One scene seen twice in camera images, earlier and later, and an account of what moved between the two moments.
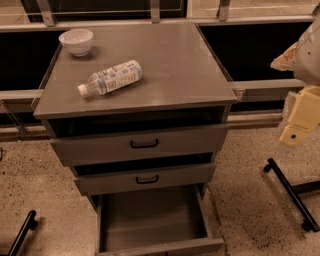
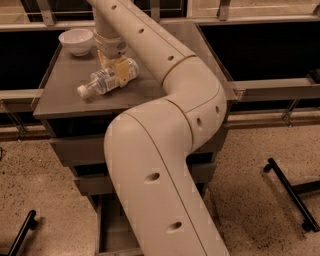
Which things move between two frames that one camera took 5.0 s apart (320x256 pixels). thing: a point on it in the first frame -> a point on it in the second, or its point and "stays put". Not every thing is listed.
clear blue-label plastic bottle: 112,79 stays put
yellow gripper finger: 286,61 -> 110,47
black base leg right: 293,191 stays put
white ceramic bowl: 78,41 stays put
